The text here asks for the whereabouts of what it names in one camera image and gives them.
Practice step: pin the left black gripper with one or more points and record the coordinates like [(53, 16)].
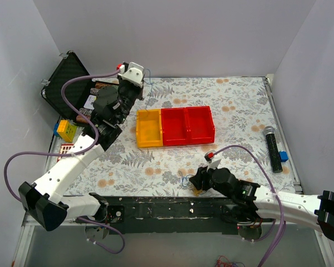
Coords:
[(132, 87)]

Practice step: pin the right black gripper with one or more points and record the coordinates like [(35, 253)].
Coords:
[(200, 181)]

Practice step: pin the yellow plastic bin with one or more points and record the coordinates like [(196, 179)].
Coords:
[(149, 128)]

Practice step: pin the red double plastic bin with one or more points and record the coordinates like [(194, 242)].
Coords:
[(187, 126)]

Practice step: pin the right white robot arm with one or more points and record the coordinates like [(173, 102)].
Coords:
[(256, 201)]

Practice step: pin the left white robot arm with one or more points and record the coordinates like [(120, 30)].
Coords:
[(44, 199)]

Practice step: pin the black poker chip case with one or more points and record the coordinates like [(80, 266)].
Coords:
[(76, 93)]

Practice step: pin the yellow blue toy block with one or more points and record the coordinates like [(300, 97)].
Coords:
[(65, 130)]

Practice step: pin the black microphone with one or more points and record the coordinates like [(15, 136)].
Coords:
[(275, 159)]

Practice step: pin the small blue block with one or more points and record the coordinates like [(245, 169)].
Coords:
[(283, 156)]

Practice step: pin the floral table mat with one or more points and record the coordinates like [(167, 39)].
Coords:
[(240, 109)]

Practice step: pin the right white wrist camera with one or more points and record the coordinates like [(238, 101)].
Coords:
[(213, 160)]

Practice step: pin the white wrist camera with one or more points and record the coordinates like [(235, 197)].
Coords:
[(132, 72), (213, 160)]

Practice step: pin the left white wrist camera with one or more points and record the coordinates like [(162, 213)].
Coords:
[(132, 72)]

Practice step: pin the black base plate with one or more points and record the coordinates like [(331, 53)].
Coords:
[(132, 215)]

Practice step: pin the aluminium frame rail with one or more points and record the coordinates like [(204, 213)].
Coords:
[(25, 238)]

